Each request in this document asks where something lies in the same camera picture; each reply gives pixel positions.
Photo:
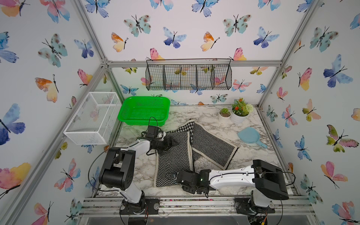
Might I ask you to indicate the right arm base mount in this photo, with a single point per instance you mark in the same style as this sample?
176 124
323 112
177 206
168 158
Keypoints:
245 206

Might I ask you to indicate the black white patterned knit scarf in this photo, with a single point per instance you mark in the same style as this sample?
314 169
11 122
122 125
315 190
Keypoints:
194 142

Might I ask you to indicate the flowering plant in white pot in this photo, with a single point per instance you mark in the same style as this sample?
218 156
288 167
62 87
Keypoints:
240 110

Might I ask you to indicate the small succulent in white pot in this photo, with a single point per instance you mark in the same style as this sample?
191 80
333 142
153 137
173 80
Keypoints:
224 115

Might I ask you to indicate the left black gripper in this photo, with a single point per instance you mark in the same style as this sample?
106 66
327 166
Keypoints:
167 146

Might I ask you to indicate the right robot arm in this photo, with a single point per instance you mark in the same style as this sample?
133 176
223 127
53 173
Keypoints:
267 180

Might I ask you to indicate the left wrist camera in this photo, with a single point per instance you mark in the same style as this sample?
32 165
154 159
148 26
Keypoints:
154 132

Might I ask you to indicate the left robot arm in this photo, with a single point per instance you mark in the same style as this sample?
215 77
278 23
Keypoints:
118 169

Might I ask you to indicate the light blue plastic scoop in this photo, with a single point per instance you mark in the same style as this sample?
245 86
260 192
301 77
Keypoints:
250 135

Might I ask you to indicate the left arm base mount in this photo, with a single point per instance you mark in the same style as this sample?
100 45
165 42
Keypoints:
146 205

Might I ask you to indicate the black wire wall basket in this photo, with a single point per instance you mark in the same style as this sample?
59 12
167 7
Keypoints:
188 74

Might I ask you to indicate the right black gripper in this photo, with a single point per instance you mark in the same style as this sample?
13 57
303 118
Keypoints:
189 173

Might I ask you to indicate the green plastic basket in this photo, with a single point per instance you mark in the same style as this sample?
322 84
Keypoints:
143 111

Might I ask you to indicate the white mesh wall basket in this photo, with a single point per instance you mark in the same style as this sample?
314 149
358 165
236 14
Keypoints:
94 120

